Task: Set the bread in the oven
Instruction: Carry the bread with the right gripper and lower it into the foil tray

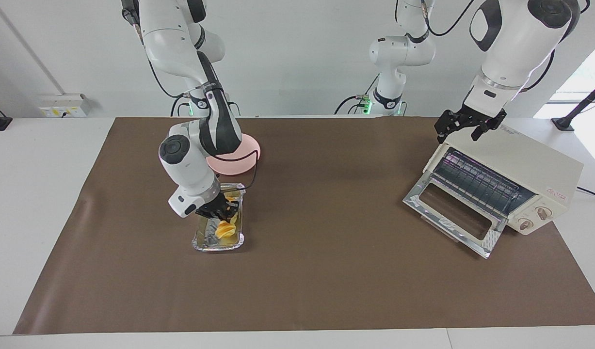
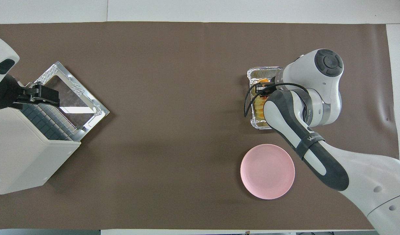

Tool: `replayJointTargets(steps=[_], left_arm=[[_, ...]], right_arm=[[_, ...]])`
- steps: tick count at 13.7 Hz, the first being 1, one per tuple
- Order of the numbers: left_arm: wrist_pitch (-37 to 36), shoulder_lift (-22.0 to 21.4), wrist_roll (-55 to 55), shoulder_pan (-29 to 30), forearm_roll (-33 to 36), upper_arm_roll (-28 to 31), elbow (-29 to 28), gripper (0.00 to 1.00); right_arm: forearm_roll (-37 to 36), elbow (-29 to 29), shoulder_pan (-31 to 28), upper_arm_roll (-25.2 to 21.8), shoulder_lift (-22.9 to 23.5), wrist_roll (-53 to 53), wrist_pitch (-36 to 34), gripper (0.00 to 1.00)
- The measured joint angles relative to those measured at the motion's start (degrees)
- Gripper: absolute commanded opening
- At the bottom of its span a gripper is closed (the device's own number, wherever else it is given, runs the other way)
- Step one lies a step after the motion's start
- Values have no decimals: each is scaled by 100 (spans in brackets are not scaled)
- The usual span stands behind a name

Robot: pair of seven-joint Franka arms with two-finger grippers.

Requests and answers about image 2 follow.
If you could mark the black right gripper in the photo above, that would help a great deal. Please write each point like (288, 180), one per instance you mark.
(273, 81)

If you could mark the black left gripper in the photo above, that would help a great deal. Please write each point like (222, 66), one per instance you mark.
(4, 91)

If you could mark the sliced golden bread loaf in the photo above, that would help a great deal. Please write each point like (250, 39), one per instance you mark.
(259, 109)

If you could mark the aluminium foil tray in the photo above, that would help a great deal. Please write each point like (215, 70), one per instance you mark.
(257, 72)

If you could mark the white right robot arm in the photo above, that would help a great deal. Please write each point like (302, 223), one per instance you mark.
(349, 169)

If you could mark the glass oven door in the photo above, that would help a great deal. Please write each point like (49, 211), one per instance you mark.
(89, 98)

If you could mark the white toaster oven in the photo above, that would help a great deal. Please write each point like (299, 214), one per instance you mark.
(20, 153)

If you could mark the pink round plate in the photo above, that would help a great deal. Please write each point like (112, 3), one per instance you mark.
(267, 171)

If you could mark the brown table mat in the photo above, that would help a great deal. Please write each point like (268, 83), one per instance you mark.
(154, 81)

